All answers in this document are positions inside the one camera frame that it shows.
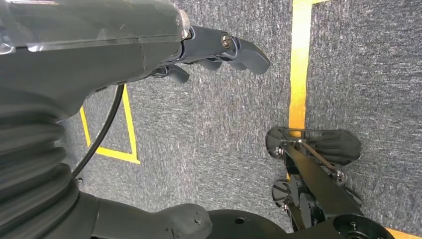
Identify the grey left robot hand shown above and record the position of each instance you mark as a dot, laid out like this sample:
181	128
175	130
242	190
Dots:
82	59

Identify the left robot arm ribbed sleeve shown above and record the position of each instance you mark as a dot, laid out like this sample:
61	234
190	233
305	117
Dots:
29	158

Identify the black robot waist plate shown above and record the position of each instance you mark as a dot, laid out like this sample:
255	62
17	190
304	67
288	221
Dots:
237	227

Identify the black robot leg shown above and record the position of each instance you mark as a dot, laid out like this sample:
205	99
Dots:
316	184

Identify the black robot foot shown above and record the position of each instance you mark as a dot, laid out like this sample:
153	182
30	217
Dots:
336	148

